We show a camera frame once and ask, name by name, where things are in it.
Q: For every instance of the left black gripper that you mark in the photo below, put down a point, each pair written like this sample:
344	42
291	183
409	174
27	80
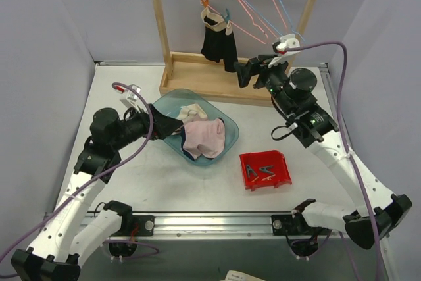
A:
150	122

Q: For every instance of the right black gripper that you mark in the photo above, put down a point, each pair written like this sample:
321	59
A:
259	71

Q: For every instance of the beige pink underwear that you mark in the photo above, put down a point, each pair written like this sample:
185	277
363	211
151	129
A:
191	113

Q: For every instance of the pink underwear navy trim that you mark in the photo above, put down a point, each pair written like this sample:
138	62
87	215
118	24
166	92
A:
203	138

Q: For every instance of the blue wire hanger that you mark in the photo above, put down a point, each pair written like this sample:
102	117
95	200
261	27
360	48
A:
286	19

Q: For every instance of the teal clothespin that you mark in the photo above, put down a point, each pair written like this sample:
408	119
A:
226	16
250	172
267	170

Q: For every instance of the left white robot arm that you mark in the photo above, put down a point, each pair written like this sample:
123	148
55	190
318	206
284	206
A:
62	247

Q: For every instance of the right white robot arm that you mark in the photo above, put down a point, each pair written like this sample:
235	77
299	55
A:
376	210

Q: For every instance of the black underwear beige waistband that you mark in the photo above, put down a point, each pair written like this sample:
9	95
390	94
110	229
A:
219	40

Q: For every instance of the teal clothespin on black underwear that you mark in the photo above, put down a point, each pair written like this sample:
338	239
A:
226	16

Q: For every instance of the orange clothespin on black underwear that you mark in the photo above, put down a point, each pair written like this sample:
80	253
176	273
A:
205	3

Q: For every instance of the teal plastic basin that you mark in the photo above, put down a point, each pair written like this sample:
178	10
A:
170	105

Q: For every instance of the red plastic bin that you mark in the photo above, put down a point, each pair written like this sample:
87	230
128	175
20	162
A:
265	158

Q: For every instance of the paper sheet bottom edge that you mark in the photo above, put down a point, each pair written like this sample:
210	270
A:
233	275

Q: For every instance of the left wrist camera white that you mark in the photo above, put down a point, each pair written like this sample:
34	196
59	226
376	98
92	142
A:
127	97

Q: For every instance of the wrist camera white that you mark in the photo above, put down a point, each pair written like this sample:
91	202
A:
284	49
127	97

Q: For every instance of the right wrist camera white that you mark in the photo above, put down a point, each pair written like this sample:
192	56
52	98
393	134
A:
284	49

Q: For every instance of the aluminium mounting rail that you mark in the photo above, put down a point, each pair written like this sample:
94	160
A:
213	223

